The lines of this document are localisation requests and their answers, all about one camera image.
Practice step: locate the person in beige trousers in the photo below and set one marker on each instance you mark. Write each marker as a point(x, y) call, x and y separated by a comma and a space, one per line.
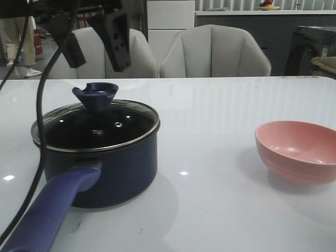
point(13, 29)

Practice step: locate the red bin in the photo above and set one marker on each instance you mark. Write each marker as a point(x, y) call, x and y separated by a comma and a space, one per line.
point(37, 42)

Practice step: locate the glass lid blue knob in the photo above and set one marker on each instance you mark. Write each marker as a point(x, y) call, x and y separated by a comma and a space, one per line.
point(98, 122)

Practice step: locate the grey chair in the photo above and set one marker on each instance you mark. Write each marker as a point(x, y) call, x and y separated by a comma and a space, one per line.
point(214, 51)
point(98, 65)

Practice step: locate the grey counter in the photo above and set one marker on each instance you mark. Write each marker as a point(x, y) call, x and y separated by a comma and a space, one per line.
point(273, 30)

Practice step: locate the fruit plate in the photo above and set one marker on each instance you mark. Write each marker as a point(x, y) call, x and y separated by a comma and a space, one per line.
point(268, 5)

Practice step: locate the pink bowl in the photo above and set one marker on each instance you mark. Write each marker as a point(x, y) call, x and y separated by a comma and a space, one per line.
point(301, 152)

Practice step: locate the dark blue saucepan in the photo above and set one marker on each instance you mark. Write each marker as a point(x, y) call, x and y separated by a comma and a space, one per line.
point(85, 180)

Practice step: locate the beige cushion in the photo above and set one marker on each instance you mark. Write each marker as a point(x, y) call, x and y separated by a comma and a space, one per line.
point(324, 66)

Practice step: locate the dark appliance right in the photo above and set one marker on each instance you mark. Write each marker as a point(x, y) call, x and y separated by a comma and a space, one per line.
point(309, 42)

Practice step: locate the right grey chair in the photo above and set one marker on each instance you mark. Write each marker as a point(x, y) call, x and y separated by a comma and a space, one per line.
point(214, 51)

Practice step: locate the white cabinet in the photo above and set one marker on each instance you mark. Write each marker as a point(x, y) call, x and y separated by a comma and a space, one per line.
point(165, 20)

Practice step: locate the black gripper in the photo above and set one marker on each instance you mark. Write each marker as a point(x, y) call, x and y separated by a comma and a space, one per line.
point(111, 25)

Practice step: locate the left grey chair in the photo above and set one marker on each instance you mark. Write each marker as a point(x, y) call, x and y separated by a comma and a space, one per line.
point(98, 65)

